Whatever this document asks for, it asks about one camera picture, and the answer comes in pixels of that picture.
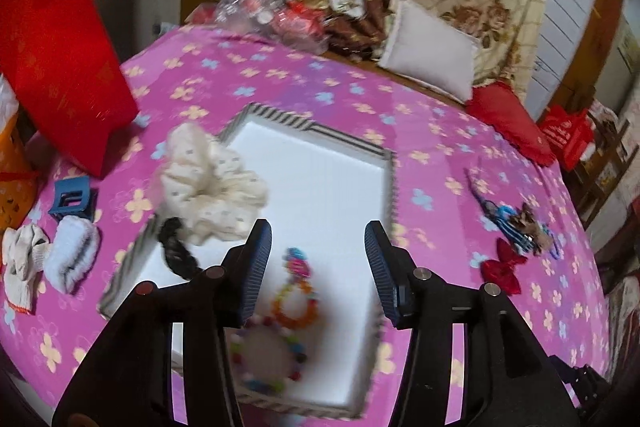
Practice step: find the brown patterned cloth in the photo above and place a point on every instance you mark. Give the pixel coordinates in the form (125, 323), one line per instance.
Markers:
(355, 32)

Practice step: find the cream dotted scrunchie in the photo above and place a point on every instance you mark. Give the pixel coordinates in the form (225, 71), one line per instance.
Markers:
(210, 187)

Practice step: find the red shopping bag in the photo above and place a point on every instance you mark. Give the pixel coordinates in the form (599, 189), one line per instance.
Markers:
(565, 137)

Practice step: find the white tray with striped rim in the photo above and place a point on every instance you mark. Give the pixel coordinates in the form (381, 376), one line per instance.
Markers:
(310, 187)

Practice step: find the wooden rack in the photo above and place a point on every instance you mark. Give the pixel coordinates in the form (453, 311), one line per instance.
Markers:
(607, 157)

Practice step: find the blue striped wristwatch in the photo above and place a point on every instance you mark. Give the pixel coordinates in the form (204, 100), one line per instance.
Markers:
(510, 227)

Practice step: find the red gift bag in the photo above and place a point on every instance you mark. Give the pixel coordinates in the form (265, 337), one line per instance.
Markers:
(55, 57)

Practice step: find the cream bow scrunchie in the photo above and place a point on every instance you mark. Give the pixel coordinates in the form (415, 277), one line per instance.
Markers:
(22, 267)

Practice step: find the white pillow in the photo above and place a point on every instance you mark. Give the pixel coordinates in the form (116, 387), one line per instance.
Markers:
(430, 52)

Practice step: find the pink floral bedsheet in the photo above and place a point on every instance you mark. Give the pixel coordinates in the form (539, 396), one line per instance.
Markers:
(310, 97)

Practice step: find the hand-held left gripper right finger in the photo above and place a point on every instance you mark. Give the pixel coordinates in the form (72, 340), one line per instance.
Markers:
(380, 272)

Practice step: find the leopard print bow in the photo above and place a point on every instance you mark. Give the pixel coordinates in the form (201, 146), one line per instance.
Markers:
(532, 217)

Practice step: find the blue hair claw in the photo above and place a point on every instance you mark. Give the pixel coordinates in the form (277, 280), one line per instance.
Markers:
(60, 207)

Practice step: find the red satin bow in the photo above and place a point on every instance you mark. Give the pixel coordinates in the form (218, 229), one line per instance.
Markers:
(505, 272)

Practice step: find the red cushion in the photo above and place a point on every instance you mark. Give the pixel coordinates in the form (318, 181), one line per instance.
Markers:
(510, 117)

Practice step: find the clear plastic bag of goods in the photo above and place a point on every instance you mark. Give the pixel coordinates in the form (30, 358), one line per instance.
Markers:
(295, 24)

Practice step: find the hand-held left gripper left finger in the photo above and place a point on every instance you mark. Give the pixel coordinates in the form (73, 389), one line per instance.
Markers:
(257, 267)

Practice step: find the pale blue fluffy scrunchie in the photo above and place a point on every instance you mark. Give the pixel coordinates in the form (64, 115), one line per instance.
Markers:
(70, 252)

